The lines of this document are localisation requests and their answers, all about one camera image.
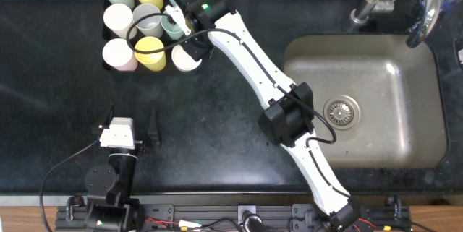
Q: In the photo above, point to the steel sink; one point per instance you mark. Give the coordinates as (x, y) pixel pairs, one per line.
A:
(398, 91)

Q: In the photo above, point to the grey cup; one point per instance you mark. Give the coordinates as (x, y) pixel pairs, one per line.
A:
(148, 26)

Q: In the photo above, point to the white cup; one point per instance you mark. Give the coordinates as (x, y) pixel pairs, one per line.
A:
(182, 62)
(117, 18)

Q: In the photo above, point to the pink cup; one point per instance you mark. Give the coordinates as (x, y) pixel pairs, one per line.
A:
(117, 53)

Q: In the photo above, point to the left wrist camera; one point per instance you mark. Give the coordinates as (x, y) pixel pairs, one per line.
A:
(117, 134)

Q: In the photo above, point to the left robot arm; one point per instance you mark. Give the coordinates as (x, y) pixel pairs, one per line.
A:
(101, 179)

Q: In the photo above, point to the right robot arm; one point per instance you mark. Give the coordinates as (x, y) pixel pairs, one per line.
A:
(253, 58)

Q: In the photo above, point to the steel tap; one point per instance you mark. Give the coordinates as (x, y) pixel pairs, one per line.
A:
(432, 8)

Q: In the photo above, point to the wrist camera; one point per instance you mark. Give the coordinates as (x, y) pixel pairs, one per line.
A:
(117, 134)
(178, 19)

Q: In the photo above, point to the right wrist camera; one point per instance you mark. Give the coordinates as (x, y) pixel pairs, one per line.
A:
(178, 19)

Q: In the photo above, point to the black tray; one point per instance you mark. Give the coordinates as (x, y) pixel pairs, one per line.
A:
(168, 62)

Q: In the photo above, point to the mounting rail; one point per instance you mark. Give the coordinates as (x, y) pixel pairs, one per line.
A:
(210, 211)

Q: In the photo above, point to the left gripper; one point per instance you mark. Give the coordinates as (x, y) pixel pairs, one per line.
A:
(150, 146)

